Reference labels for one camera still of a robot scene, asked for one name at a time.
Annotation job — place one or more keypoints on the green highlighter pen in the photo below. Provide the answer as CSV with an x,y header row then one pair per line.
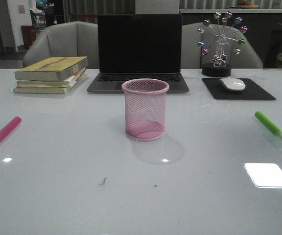
x,y
269,124

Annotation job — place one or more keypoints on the pink highlighter pen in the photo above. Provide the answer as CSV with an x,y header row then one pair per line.
x,y
9,127

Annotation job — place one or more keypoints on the pink mesh pen holder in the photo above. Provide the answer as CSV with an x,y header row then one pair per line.
x,y
144,100

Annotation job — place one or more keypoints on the grey laptop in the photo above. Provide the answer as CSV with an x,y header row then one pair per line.
x,y
132,46

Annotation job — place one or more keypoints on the middle white book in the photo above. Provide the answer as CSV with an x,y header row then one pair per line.
x,y
69,82

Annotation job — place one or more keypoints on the black mouse pad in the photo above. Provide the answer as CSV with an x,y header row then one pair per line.
x,y
249,91

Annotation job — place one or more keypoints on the grey chair right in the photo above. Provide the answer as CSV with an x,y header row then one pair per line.
x,y
198,47

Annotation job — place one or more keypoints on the grey chair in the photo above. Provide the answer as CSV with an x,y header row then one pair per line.
x,y
66,39
198,47

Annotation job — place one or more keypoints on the white computer mouse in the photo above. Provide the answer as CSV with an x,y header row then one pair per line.
x,y
232,84

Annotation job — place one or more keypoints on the top yellow book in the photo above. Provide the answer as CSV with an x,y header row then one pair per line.
x,y
52,69

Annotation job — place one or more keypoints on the yellow book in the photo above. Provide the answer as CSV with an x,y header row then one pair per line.
x,y
52,69
47,90

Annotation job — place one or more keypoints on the grey chair left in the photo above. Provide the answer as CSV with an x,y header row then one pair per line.
x,y
66,39

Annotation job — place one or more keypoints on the ferris wheel desk ornament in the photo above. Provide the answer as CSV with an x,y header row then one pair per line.
x,y
220,37

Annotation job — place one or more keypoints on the bottom yellow book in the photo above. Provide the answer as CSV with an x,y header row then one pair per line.
x,y
47,90

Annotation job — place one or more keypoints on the red trash bin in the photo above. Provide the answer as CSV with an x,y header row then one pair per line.
x,y
29,35

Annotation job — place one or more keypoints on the fruit bowl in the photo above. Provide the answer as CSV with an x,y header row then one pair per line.
x,y
244,4

